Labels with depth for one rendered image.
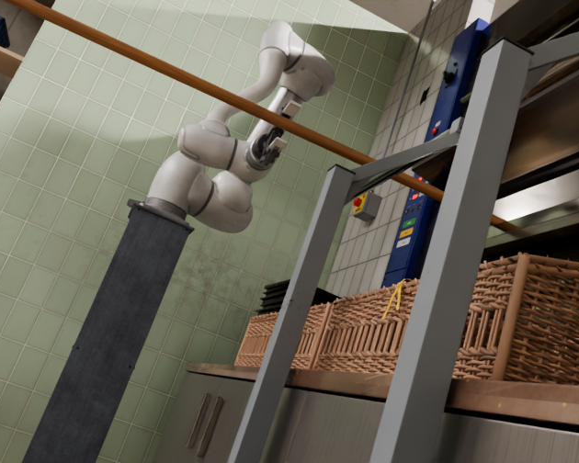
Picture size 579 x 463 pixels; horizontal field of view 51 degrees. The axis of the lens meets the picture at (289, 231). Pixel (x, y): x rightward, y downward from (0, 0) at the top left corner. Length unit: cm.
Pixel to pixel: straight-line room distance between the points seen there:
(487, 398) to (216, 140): 138
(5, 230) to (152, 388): 87
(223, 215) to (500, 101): 164
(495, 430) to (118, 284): 162
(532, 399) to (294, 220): 236
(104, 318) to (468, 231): 155
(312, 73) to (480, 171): 165
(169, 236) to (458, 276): 156
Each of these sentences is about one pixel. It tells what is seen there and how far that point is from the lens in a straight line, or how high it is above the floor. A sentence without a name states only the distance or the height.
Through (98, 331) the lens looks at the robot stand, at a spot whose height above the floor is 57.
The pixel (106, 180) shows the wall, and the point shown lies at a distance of 271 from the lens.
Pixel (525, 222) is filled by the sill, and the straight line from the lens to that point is 167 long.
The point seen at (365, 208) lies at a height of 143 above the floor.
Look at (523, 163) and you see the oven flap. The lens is 182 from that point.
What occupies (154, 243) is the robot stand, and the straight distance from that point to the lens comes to 207.
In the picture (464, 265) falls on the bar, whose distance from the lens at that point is 62.
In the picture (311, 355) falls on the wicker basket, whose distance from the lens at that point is 118.
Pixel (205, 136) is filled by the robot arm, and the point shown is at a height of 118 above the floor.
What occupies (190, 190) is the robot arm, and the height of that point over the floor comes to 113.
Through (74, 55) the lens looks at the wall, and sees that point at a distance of 291.
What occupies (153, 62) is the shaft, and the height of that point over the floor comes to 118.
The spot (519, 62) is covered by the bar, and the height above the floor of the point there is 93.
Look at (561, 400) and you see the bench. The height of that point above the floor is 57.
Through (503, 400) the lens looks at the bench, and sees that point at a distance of 55.
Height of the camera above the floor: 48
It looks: 17 degrees up
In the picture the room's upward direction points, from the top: 20 degrees clockwise
